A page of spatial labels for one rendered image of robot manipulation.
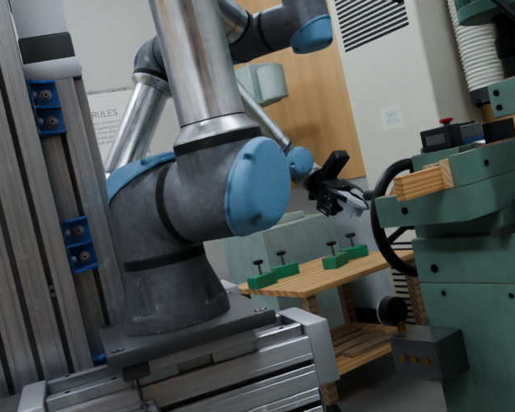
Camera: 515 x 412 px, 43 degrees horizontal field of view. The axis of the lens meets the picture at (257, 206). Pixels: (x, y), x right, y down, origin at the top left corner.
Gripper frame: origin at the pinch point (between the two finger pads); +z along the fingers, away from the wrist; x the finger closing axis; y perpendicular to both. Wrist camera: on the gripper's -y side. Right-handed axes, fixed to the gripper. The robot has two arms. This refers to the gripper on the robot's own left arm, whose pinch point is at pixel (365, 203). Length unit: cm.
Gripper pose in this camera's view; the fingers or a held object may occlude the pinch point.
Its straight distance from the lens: 159.4
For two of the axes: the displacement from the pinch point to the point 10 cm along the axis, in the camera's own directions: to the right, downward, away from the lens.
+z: 5.3, 4.2, -7.4
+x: -8.4, 1.4, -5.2
